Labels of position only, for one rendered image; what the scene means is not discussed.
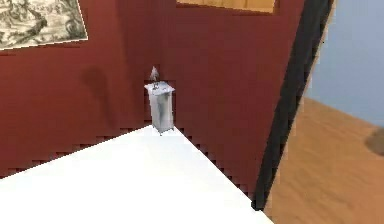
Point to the orange framed picture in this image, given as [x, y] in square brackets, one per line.
[230, 4]

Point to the black and white framed picture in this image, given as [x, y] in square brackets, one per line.
[36, 21]

